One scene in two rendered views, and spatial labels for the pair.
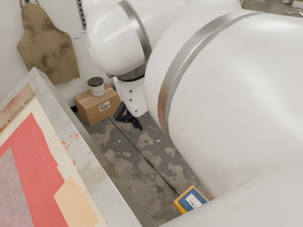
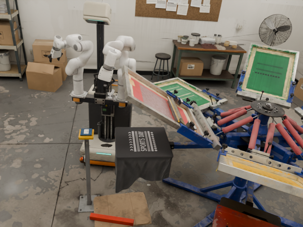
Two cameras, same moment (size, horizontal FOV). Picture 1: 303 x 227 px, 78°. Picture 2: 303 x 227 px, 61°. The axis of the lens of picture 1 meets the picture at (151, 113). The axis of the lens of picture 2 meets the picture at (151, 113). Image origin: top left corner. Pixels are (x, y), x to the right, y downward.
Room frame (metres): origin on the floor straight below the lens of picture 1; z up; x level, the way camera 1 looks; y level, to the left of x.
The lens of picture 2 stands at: (1.78, 1.19, 2.37)
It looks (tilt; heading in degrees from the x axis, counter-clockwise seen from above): 31 degrees down; 207
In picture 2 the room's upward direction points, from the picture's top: 6 degrees clockwise
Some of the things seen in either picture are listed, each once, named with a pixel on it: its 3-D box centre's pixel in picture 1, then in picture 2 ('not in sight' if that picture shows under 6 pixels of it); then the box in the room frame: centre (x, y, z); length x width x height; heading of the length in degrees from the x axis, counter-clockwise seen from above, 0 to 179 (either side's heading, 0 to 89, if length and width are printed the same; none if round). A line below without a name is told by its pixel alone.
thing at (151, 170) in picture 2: not in sight; (144, 174); (0.29, 0.42, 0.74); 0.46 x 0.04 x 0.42; 128
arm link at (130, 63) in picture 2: not in sight; (126, 60); (-0.12, -0.11, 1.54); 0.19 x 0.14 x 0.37; 114
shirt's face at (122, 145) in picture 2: not in sight; (142, 141); (0.13, 0.28, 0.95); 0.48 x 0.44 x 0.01; 128
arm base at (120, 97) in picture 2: not in sight; (122, 90); (-0.14, -0.15, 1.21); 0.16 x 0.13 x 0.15; 28
